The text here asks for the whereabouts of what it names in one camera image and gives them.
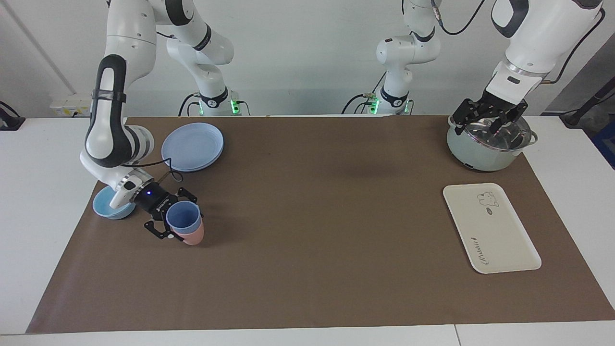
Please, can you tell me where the brown table mat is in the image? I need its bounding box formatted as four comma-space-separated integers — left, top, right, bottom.
26, 115, 615, 334

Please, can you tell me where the blue box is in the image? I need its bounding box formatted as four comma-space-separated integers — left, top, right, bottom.
592, 123, 615, 170

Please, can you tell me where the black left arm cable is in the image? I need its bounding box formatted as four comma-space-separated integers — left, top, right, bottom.
431, 0, 607, 85

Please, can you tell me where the cream rabbit print tray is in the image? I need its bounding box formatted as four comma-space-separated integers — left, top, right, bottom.
443, 183, 542, 274

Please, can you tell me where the blue plastic cup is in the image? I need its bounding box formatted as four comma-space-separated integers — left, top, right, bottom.
166, 201, 201, 232

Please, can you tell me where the black base cable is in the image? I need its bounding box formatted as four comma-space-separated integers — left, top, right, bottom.
341, 71, 388, 115
178, 93, 200, 116

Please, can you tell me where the white power strip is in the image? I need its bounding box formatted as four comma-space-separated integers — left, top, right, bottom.
49, 94, 93, 117

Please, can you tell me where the pale green cooking pot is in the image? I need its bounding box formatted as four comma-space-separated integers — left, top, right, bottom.
446, 114, 538, 172

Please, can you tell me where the glass pot lid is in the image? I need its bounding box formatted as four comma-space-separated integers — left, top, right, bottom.
456, 118, 532, 152

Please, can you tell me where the black table clamp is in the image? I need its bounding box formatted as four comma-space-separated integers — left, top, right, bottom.
0, 101, 25, 131

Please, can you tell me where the black stand pole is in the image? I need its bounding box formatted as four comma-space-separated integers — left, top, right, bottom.
560, 77, 615, 128

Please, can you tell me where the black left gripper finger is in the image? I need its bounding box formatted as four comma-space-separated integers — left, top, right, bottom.
486, 111, 524, 140
453, 97, 482, 136

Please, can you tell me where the light blue bowl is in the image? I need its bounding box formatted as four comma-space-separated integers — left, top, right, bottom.
92, 185, 136, 220

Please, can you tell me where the pink plastic cup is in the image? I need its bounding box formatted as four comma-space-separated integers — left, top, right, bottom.
172, 219, 205, 246

